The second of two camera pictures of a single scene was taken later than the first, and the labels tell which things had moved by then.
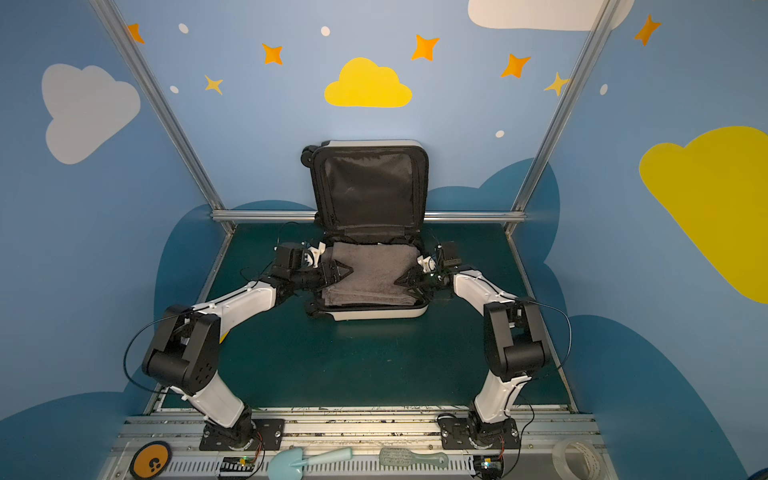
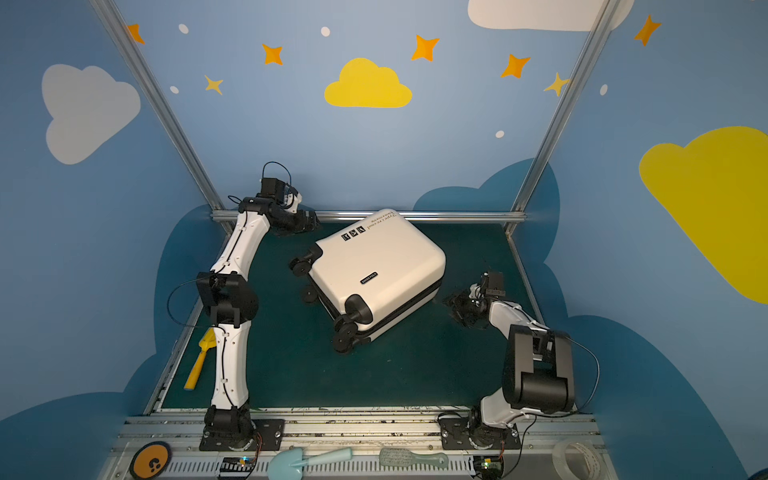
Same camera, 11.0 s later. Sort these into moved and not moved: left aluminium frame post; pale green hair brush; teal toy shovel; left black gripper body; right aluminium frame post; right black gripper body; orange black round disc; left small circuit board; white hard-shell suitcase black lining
Moved: right black gripper body; white hard-shell suitcase black lining; left black gripper body
Not moved: teal toy shovel; left small circuit board; orange black round disc; right aluminium frame post; pale green hair brush; left aluminium frame post
